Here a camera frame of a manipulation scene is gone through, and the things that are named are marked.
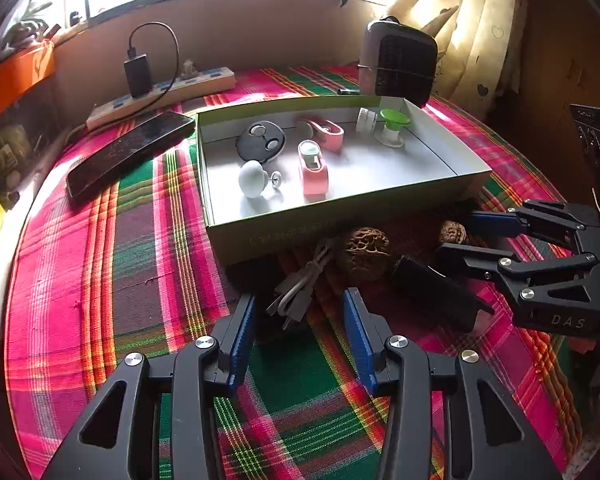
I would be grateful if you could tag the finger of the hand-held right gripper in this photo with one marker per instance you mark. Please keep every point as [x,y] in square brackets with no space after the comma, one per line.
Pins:
[495,223]
[472,259]

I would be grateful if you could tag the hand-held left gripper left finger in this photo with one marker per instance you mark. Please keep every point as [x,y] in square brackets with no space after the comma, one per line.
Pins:
[242,340]

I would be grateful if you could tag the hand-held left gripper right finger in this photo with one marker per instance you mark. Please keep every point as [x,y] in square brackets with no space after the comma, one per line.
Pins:
[357,340]

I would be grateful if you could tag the small walnut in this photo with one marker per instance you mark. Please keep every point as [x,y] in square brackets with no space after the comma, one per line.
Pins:
[452,232]

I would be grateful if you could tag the black rectangular case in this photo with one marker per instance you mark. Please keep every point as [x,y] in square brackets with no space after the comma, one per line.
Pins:
[430,290]

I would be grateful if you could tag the green and white cardboard box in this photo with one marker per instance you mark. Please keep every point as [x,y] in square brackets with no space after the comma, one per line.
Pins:
[380,175]

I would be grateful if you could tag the green top white plunger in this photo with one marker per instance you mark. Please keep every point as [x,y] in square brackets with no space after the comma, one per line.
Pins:
[392,125]

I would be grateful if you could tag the white round knob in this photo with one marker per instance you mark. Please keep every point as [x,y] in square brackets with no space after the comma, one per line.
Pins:
[254,180]

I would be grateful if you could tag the pink clip with mint disc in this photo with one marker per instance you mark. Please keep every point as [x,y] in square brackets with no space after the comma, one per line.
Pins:
[312,175]

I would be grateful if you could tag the large walnut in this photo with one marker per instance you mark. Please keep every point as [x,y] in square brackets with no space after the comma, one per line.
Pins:
[362,250]

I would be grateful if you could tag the plaid tablecloth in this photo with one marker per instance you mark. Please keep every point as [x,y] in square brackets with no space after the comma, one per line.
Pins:
[130,285]

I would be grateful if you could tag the cream heart print curtain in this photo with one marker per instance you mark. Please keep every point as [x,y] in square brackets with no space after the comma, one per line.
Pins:
[480,50]

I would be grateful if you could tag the small white jar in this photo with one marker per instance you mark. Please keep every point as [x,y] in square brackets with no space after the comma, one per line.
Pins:
[366,120]

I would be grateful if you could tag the grey small heater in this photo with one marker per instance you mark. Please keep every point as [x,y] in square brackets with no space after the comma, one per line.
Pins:
[397,70]

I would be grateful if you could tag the black round case white discs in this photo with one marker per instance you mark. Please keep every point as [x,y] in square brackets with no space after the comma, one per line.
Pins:
[262,140]

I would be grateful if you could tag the beige paper cone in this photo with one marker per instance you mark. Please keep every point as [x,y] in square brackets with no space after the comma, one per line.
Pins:
[440,21]

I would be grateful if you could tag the black smartphone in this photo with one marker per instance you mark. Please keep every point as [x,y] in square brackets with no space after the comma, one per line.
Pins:
[130,152]

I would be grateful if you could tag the white folded sheet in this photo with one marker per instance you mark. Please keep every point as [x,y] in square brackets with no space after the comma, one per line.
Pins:
[0,310]

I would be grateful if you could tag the white power strip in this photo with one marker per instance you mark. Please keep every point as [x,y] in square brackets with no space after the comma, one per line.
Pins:
[205,80]

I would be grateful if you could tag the white plug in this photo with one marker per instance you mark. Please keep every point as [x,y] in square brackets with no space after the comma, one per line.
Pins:
[189,67]

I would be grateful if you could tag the black charger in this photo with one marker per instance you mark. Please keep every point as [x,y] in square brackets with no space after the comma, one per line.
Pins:
[137,75]

